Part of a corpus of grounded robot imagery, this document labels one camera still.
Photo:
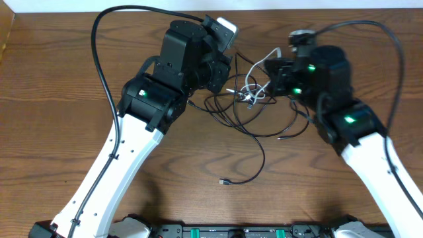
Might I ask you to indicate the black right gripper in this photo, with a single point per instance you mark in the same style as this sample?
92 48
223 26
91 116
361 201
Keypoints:
277 75

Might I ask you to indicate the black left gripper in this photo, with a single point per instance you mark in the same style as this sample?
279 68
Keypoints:
219 69

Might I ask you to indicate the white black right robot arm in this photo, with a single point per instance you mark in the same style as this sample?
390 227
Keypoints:
319 77

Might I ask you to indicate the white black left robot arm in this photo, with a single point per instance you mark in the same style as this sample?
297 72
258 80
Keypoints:
192 57

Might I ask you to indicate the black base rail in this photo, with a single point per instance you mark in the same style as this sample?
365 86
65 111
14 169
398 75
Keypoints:
241 231

